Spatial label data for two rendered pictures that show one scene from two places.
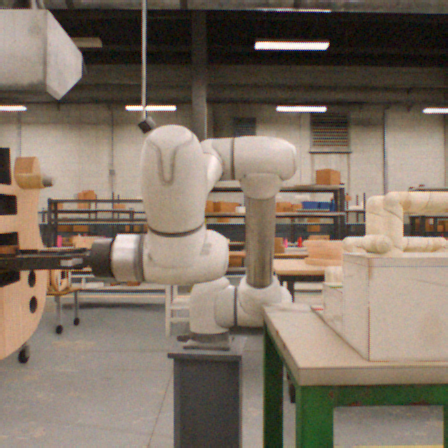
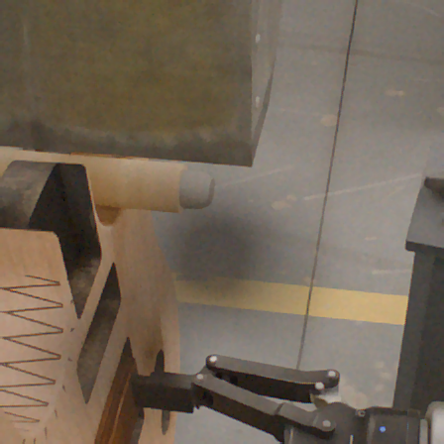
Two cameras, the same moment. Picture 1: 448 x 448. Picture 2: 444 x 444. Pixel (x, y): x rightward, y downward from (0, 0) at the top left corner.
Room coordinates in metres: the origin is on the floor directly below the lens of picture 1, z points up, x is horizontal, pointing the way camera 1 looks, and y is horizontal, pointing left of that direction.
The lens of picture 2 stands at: (0.34, 0.25, 1.63)
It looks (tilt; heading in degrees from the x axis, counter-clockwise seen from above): 41 degrees down; 8
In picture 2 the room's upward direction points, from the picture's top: 1 degrees clockwise
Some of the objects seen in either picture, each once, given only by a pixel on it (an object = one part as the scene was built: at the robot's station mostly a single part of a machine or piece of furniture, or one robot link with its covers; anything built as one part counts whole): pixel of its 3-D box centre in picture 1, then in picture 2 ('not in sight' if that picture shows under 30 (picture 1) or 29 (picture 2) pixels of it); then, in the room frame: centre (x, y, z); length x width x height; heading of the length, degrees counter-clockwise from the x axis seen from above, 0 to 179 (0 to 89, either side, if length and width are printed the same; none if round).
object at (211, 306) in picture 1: (212, 301); not in sight; (1.58, 0.05, 0.87); 0.18 x 0.16 x 0.22; 86
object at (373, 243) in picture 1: (377, 243); not in sight; (0.71, -0.27, 1.12); 0.11 x 0.03 x 0.03; 1
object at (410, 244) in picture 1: (400, 245); not in sight; (0.83, -0.37, 1.12); 0.20 x 0.03 x 0.03; 90
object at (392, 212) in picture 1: (392, 228); not in sight; (0.67, -0.28, 1.15); 0.03 x 0.03 x 0.09
